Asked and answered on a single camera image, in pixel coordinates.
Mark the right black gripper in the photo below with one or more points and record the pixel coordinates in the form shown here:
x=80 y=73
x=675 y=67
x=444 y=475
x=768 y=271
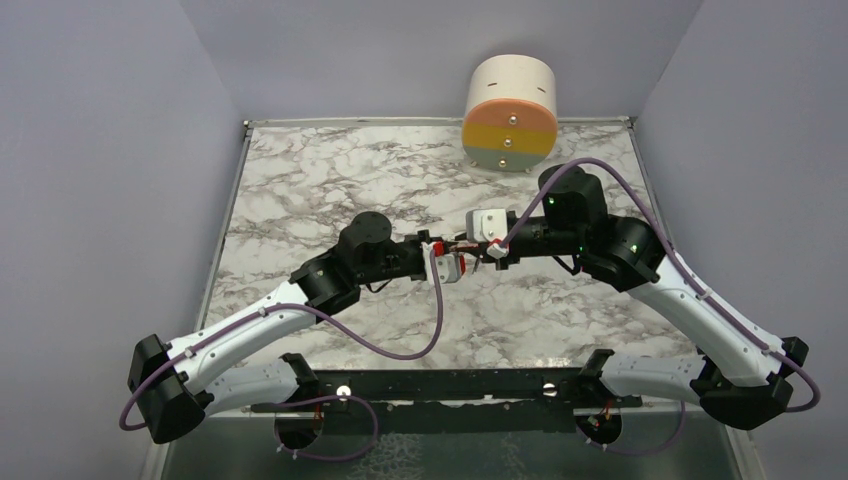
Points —
x=502 y=263

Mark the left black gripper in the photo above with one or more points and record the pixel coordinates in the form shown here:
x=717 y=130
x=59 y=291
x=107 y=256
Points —
x=423 y=236

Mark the silver spiral keyring holder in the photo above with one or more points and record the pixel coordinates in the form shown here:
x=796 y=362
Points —
x=462 y=245

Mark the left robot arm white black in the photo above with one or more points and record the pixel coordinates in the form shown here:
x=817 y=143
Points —
x=176 y=384

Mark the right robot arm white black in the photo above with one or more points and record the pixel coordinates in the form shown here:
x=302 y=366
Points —
x=740 y=372

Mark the round tricolour drawer box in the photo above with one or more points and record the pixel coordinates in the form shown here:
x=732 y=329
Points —
x=510 y=122

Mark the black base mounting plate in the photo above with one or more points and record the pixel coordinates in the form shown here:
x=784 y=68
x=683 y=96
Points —
x=445 y=401

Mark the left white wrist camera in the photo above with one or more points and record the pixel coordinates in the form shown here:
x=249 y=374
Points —
x=441 y=265

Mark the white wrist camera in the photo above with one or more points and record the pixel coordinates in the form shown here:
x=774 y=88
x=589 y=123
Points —
x=489 y=229
x=441 y=265

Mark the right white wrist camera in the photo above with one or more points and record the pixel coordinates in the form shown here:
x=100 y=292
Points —
x=489 y=229

